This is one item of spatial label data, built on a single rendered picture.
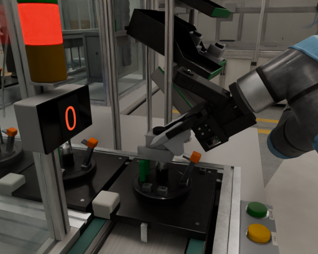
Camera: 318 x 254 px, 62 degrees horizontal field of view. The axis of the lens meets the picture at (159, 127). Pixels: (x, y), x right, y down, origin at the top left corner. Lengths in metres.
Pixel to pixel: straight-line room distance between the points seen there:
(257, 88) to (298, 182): 0.54
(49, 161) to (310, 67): 0.45
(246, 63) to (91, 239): 4.26
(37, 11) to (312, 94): 0.41
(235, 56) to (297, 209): 3.90
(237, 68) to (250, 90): 4.15
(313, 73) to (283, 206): 0.45
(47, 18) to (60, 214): 0.33
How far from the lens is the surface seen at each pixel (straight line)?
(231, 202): 0.64
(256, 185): 0.90
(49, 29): 0.39
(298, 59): 0.49
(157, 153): 0.58
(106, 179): 0.69
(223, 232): 0.56
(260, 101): 0.50
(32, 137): 0.40
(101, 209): 0.59
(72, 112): 0.43
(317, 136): 0.48
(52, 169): 0.48
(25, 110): 0.39
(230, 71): 4.65
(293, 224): 0.79
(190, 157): 0.58
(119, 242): 0.60
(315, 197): 0.92
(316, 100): 0.48
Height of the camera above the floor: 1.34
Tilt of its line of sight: 22 degrees down
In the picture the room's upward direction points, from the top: straight up
